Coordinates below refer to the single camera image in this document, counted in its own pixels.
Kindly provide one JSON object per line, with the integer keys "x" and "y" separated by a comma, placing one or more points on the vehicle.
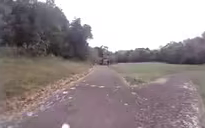
{"x": 104, "y": 61}

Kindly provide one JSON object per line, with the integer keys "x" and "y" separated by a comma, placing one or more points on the grey asphalt path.
{"x": 100, "y": 100}

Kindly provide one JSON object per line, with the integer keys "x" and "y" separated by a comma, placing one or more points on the robot's own part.
{"x": 65, "y": 126}

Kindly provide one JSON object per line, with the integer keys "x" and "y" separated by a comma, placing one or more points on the row of distant trees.
{"x": 176, "y": 51}

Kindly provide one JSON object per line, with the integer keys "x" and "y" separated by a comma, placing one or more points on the grass verge with dry leaves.
{"x": 26, "y": 76}

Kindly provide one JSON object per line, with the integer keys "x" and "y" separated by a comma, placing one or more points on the wood of tall trees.
{"x": 33, "y": 30}

